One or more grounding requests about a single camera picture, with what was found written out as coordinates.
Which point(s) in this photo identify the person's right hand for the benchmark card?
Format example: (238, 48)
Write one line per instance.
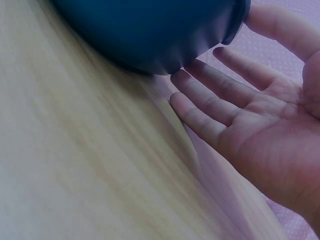
(270, 140)

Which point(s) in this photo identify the person's right thumb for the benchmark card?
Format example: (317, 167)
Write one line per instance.
(280, 27)

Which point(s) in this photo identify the dark blue inflatable cushion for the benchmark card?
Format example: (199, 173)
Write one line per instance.
(155, 32)

